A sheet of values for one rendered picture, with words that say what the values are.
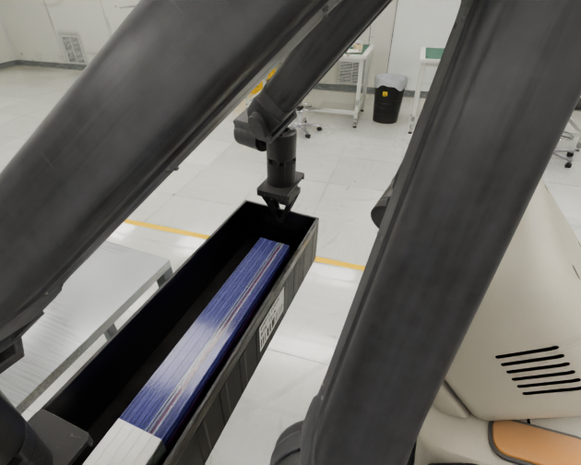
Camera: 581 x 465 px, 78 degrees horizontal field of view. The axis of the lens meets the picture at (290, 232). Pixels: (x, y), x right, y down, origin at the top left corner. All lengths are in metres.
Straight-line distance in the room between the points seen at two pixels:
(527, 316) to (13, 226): 0.30
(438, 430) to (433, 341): 0.19
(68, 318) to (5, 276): 0.89
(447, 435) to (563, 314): 0.15
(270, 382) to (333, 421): 1.58
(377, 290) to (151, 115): 0.13
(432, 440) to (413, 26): 5.66
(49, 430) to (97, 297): 0.74
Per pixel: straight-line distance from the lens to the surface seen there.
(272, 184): 0.71
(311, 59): 0.50
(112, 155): 0.19
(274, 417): 1.72
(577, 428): 0.41
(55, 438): 0.43
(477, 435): 0.38
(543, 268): 0.28
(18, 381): 1.05
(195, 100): 0.17
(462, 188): 0.18
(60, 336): 1.10
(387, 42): 5.90
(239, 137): 0.73
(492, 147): 0.18
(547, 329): 0.29
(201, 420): 0.49
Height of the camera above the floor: 1.54
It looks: 36 degrees down
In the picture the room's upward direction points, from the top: straight up
